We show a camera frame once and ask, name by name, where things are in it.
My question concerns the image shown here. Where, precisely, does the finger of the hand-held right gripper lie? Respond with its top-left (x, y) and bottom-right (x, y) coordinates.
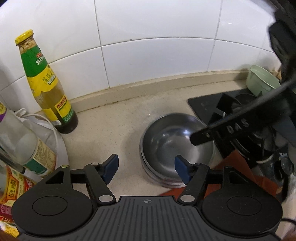
top-left (190, 78), bottom-right (296, 147)

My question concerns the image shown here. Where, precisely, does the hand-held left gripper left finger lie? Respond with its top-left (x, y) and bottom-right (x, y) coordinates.
top-left (45, 153), bottom-right (119, 205)

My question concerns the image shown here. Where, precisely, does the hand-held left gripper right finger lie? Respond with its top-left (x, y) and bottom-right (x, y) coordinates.
top-left (174, 155), bottom-right (250, 206)

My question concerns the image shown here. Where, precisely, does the black burner pan support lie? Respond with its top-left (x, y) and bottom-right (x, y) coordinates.
top-left (209, 93), bottom-right (263, 168)

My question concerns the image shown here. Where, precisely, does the black glass gas stove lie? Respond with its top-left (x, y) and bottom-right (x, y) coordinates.
top-left (187, 89), bottom-right (296, 168)

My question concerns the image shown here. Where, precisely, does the pale green plastic cup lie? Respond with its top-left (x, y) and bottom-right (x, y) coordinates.
top-left (245, 65), bottom-right (282, 97)

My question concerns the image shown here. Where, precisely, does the white round tray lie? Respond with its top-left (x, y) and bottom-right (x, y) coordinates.
top-left (22, 113), bottom-right (70, 179)

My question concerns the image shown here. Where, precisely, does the red cloth mat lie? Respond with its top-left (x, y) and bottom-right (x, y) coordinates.
top-left (161, 148), bottom-right (286, 202)

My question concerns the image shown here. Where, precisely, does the clear bottle with green label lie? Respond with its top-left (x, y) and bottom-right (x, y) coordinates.
top-left (0, 102), bottom-right (57, 179)

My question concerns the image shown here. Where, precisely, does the dark sauce bottle yellow label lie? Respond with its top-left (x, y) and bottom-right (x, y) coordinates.
top-left (15, 29), bottom-right (79, 134)

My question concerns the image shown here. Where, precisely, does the bottle with red yellow label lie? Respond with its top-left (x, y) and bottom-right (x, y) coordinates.
top-left (0, 165), bottom-right (36, 238)

